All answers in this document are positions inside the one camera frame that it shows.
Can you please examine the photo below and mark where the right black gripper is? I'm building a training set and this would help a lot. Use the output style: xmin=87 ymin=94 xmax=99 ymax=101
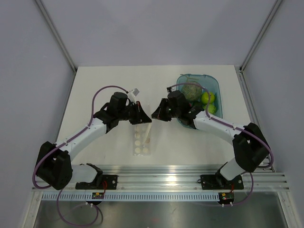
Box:
xmin=151 ymin=98 xmax=181 ymax=122

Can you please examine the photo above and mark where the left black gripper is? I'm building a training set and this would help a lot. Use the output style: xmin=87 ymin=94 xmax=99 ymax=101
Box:
xmin=118 ymin=101 xmax=152 ymax=125

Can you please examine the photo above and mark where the clear dotted zip bag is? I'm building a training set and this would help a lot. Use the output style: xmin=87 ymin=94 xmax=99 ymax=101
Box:
xmin=133 ymin=123 xmax=152 ymax=156

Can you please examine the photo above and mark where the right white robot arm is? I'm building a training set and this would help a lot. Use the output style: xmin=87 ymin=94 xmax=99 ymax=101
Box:
xmin=152 ymin=91 xmax=271 ymax=189

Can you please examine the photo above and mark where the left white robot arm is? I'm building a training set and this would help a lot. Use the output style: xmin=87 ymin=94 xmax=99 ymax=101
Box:
xmin=32 ymin=92 xmax=152 ymax=190

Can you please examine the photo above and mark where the green netted melon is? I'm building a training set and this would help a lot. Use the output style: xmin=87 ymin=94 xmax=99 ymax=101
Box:
xmin=181 ymin=82 xmax=202 ymax=102

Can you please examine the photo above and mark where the dark green avocado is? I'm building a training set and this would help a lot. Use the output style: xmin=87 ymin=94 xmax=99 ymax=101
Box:
xmin=191 ymin=101 xmax=203 ymax=107

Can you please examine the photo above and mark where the green apple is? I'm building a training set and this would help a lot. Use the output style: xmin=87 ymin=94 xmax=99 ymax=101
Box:
xmin=201 ymin=92 xmax=215 ymax=105

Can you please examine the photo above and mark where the light green bumpy fruit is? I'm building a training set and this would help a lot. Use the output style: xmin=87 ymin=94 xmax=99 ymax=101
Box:
xmin=203 ymin=104 xmax=217 ymax=114

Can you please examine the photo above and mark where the teal plastic tray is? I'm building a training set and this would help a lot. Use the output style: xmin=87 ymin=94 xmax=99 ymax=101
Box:
xmin=176 ymin=74 xmax=223 ymax=118

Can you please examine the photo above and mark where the left small circuit board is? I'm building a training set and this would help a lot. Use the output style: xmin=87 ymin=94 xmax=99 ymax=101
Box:
xmin=92 ymin=192 xmax=104 ymax=199

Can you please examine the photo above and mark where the small circuit board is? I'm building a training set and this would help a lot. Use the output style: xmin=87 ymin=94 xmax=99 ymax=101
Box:
xmin=92 ymin=192 xmax=104 ymax=199
xmin=219 ymin=192 xmax=235 ymax=203

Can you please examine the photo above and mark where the right small circuit board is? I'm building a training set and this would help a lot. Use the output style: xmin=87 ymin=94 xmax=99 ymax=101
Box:
xmin=219 ymin=192 xmax=235 ymax=203

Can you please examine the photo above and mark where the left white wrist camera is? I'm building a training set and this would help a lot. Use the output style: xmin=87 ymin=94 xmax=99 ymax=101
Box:
xmin=127 ymin=88 xmax=139 ymax=103

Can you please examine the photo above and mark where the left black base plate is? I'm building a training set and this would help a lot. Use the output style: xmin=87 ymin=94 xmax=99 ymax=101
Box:
xmin=75 ymin=174 xmax=118 ymax=190

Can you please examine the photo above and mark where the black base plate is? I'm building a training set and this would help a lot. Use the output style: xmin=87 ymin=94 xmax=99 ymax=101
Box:
xmin=75 ymin=174 xmax=118 ymax=190
xmin=198 ymin=174 xmax=244 ymax=190

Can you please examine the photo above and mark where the white slotted cable duct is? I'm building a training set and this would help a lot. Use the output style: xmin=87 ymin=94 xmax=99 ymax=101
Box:
xmin=42 ymin=192 xmax=220 ymax=202

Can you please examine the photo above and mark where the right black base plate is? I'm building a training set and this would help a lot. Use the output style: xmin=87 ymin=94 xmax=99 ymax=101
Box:
xmin=198 ymin=174 xmax=244 ymax=190

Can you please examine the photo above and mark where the aluminium mounting rail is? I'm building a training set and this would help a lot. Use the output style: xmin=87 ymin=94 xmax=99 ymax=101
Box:
xmin=32 ymin=166 xmax=289 ymax=193

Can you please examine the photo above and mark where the left aluminium frame post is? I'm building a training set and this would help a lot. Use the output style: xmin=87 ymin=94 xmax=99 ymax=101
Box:
xmin=33 ymin=0 xmax=77 ymax=75

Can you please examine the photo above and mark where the aluminium frame post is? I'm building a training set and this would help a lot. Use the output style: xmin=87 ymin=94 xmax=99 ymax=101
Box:
xmin=33 ymin=0 xmax=77 ymax=75
xmin=239 ymin=0 xmax=284 ymax=73

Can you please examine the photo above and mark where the right aluminium frame post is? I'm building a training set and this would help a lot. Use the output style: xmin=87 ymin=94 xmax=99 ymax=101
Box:
xmin=239 ymin=0 xmax=284 ymax=73

